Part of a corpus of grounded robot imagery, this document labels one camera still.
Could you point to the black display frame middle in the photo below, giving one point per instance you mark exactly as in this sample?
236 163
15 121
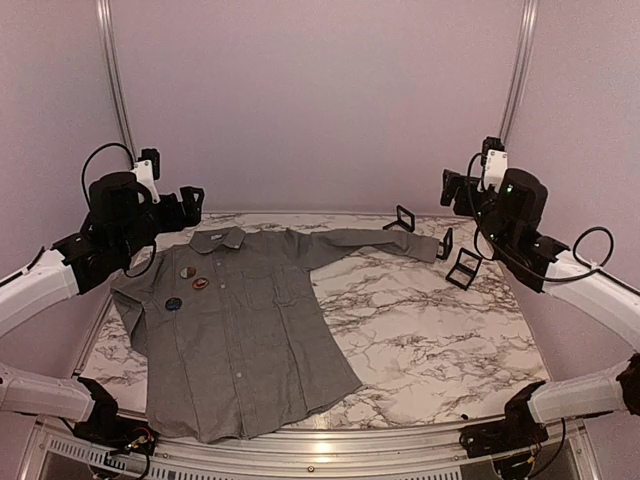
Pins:
445 245

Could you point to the left aluminium frame post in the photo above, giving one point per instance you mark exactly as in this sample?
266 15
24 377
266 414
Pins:
108 40

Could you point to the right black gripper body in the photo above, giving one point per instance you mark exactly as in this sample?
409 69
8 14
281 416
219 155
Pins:
463 206

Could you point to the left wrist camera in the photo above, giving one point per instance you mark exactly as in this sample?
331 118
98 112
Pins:
147 171

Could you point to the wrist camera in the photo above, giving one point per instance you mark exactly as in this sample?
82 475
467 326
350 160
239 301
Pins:
494 163
147 171

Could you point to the orange portrait brooch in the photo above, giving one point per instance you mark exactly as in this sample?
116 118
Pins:
200 283

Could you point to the blue night scene brooch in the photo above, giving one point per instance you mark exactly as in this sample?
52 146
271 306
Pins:
173 304

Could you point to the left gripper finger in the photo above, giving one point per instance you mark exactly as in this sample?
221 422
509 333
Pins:
188 195
194 216

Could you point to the right aluminium frame post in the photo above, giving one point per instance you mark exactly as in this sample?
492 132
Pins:
524 49

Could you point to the front aluminium rail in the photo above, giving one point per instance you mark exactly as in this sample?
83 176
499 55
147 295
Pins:
426 452

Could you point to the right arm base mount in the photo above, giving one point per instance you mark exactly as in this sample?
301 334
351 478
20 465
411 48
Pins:
516 430

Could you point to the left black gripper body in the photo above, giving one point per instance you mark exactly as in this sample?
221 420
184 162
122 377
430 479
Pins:
172 221

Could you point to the black display frame back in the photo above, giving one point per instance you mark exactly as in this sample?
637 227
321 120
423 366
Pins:
405 220

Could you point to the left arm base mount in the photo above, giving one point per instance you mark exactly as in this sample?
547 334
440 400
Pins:
106 427

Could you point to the black display frame front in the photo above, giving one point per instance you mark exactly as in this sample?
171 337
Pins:
465 269

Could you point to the grey button-up shirt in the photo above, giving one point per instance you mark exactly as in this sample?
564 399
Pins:
251 352

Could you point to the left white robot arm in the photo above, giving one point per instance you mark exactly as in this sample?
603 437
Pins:
126 214

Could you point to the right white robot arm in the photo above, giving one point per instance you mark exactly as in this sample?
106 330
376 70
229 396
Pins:
507 217

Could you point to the black display frame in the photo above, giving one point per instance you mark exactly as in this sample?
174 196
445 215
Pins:
405 220
445 245
465 269

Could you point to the aluminium frame post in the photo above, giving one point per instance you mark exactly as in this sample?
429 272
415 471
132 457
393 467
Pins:
108 40
524 49

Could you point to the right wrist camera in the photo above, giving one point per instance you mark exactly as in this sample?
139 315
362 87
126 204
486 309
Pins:
494 163

